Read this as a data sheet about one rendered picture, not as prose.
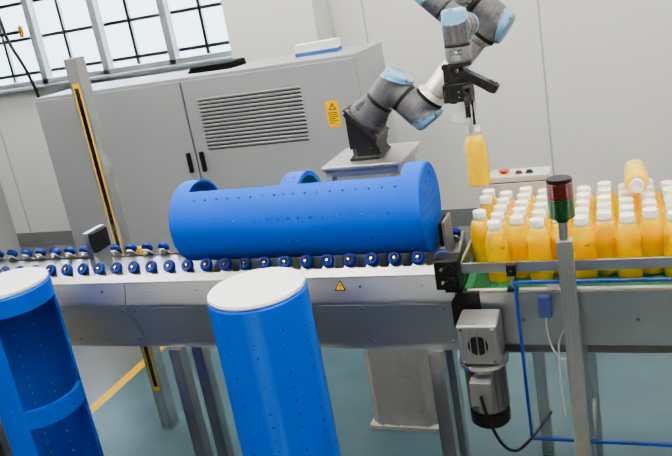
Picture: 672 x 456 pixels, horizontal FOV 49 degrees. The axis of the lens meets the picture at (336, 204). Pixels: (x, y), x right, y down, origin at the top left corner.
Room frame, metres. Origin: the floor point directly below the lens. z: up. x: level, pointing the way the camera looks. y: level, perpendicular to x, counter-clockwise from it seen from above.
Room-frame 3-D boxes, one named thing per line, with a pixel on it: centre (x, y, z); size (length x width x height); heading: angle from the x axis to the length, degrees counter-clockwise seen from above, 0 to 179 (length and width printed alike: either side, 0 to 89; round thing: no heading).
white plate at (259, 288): (1.95, 0.26, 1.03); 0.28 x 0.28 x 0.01
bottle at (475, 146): (2.17, -0.44, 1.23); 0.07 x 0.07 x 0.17
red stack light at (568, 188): (1.73, -0.54, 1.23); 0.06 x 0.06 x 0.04
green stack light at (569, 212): (1.73, -0.54, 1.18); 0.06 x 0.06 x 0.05
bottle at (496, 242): (2.01, -0.44, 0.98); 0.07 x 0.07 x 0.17
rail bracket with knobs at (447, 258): (2.00, -0.29, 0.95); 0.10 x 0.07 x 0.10; 158
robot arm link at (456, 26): (2.20, -0.43, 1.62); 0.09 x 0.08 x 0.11; 154
